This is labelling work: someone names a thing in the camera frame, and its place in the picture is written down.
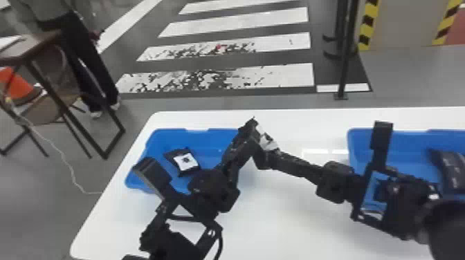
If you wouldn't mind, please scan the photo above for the white cable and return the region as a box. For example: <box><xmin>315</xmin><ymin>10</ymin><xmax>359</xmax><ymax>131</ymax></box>
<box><xmin>5</xmin><ymin>97</ymin><xmax>104</xmax><ymax>195</ymax></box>

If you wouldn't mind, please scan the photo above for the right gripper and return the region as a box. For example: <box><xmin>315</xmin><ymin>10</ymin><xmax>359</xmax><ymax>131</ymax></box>
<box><xmin>253</xmin><ymin>148</ymin><xmax>365</xmax><ymax>205</ymax></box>

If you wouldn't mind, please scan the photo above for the orange cone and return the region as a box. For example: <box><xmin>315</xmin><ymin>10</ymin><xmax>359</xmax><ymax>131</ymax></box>
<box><xmin>0</xmin><ymin>66</ymin><xmax>43</xmax><ymax>108</ymax></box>

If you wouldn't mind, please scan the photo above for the brown side table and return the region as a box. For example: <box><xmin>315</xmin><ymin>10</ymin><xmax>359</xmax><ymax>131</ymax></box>
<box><xmin>0</xmin><ymin>30</ymin><xmax>127</xmax><ymax>160</ymax></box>

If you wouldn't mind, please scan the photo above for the black part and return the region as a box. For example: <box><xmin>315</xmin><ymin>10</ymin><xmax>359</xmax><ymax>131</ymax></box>
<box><xmin>428</xmin><ymin>149</ymin><xmax>465</xmax><ymax>194</ymax></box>
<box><xmin>164</xmin><ymin>147</ymin><xmax>201</xmax><ymax>178</ymax></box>

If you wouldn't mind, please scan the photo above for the blue tray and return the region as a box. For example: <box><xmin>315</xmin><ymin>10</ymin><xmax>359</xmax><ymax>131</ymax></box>
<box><xmin>347</xmin><ymin>127</ymin><xmax>465</xmax><ymax>215</ymax></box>
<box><xmin>124</xmin><ymin>127</ymin><xmax>239</xmax><ymax>195</ymax></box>

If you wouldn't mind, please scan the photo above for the black metal post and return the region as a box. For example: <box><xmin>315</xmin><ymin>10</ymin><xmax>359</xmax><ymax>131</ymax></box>
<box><xmin>322</xmin><ymin>0</ymin><xmax>361</xmax><ymax>101</ymax></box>

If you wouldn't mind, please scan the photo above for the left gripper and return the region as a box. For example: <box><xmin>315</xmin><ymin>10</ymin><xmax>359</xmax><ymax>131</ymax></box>
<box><xmin>188</xmin><ymin>118</ymin><xmax>261</xmax><ymax>219</ymax></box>

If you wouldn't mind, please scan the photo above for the yellow black striped post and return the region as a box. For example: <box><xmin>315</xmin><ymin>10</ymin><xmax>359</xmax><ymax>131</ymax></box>
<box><xmin>432</xmin><ymin>0</ymin><xmax>464</xmax><ymax>46</ymax></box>
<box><xmin>357</xmin><ymin>0</ymin><xmax>381</xmax><ymax>52</ymax></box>

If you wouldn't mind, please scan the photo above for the person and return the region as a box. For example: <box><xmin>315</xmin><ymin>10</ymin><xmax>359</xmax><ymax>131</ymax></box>
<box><xmin>7</xmin><ymin>0</ymin><xmax>122</xmax><ymax>120</ymax></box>

